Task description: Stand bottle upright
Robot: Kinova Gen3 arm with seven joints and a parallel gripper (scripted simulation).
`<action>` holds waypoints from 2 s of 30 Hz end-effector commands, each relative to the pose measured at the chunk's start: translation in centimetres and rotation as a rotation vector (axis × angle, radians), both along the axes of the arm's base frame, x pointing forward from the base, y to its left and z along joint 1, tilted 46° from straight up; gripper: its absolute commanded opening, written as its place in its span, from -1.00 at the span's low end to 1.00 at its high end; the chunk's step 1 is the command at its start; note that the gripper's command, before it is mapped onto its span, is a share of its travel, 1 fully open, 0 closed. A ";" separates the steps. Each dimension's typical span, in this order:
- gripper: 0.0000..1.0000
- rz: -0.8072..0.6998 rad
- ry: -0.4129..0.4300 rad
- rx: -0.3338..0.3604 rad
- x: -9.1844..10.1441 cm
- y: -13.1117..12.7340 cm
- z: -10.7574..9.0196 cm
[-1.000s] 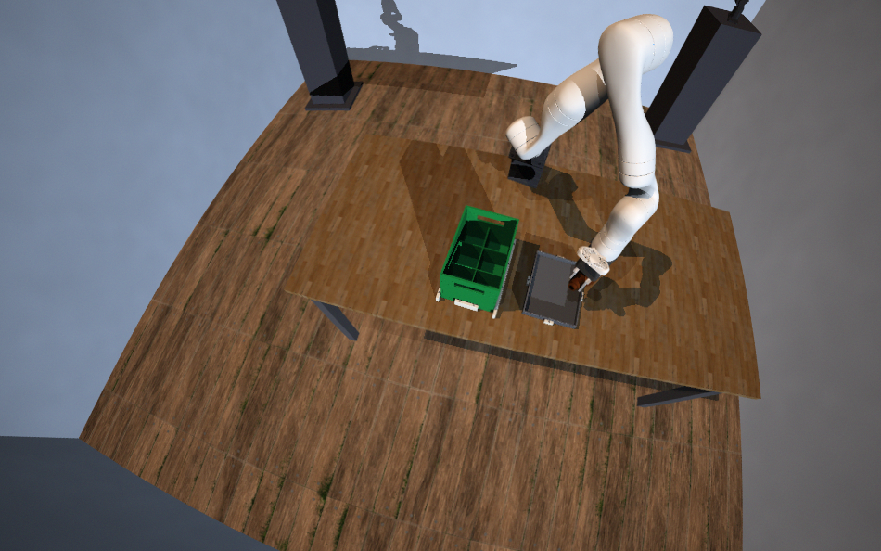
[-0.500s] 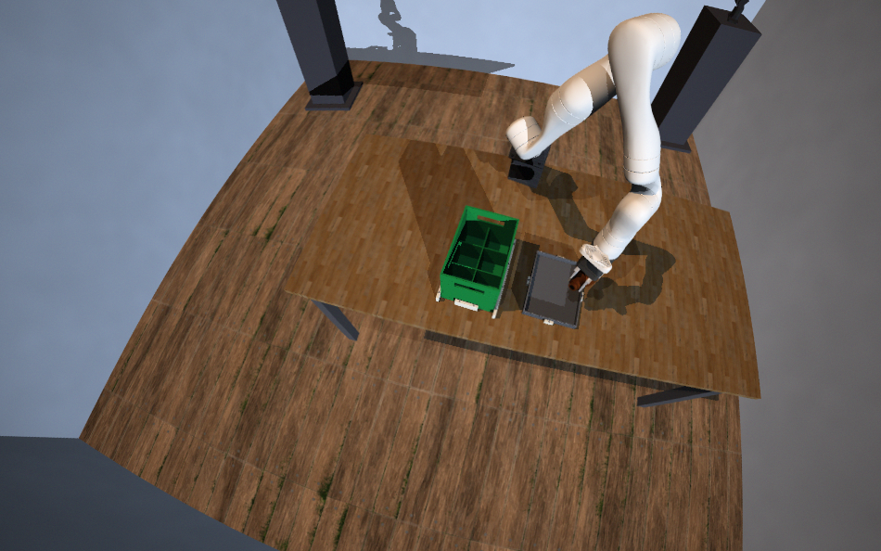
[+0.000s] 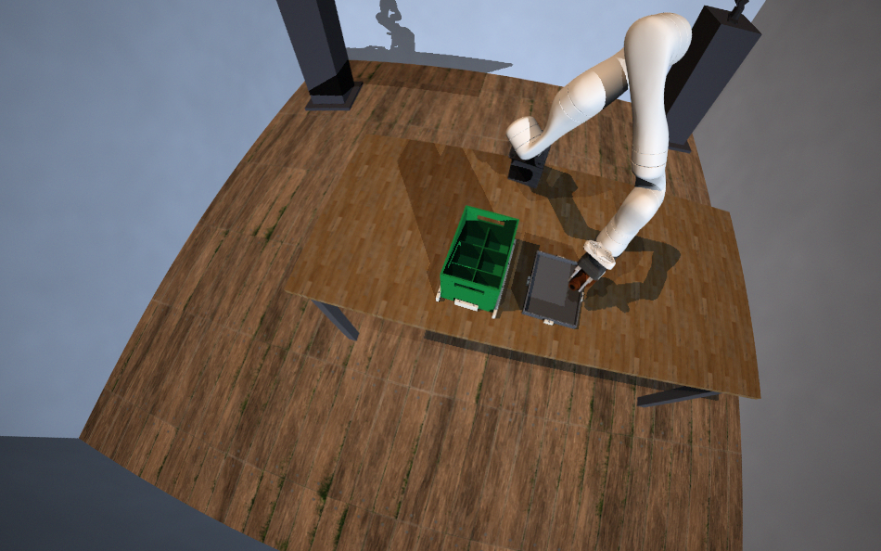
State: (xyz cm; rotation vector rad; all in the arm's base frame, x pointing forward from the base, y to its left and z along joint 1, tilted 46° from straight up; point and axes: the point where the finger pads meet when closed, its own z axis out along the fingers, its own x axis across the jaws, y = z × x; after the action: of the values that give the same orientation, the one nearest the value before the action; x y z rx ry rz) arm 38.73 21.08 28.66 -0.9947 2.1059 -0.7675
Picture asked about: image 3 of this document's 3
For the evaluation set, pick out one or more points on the green crate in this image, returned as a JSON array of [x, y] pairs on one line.
[[457, 274]]

